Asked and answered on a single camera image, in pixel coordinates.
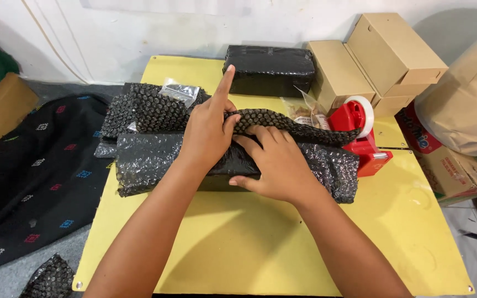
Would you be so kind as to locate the flat brown cardboard box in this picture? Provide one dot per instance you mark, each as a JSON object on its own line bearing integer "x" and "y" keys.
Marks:
{"x": 338, "y": 74}

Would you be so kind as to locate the crumpled black bubble wrap piece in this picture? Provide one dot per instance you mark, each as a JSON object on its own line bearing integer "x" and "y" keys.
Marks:
{"x": 50, "y": 279}

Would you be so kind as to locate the large brown cardboard box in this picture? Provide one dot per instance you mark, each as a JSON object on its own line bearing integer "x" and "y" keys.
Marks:
{"x": 391, "y": 49}

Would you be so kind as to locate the clear snack bag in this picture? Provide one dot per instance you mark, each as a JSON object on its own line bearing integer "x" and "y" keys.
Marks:
{"x": 307, "y": 111}

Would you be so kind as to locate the black patterned cloth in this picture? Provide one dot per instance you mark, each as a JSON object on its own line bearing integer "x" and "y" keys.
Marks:
{"x": 35, "y": 174}

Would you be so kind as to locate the small brown cardboard box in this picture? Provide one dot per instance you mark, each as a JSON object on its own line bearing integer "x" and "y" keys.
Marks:
{"x": 393, "y": 105}

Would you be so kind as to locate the person's left hand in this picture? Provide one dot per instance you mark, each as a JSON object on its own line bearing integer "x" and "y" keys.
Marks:
{"x": 205, "y": 132}

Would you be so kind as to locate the black bubble wrap sheet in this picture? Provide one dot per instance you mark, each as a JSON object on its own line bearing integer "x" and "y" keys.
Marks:
{"x": 151, "y": 157}
{"x": 110, "y": 120}

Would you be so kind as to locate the small clear zip bag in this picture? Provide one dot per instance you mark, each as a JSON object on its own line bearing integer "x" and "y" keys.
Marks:
{"x": 179, "y": 92}

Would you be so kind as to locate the brown paper sack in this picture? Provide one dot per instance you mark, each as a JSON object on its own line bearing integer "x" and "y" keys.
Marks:
{"x": 466, "y": 103}

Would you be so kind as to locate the red tape dispenser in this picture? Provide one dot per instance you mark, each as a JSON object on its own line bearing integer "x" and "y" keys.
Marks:
{"x": 367, "y": 157}

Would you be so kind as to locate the person's right hand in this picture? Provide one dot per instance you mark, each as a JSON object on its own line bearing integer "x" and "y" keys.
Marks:
{"x": 282, "y": 165}

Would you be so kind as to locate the white tape roll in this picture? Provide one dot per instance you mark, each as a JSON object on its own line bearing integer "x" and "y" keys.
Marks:
{"x": 367, "y": 111}

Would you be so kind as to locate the brown cardboard carton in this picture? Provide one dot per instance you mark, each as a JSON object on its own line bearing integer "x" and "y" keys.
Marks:
{"x": 0, "y": 111}

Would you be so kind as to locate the black wrapped parcel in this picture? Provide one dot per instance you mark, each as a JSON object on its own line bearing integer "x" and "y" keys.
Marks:
{"x": 269, "y": 70}

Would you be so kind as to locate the printed cardboard carton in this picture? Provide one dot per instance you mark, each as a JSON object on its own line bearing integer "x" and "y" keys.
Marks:
{"x": 449, "y": 169}

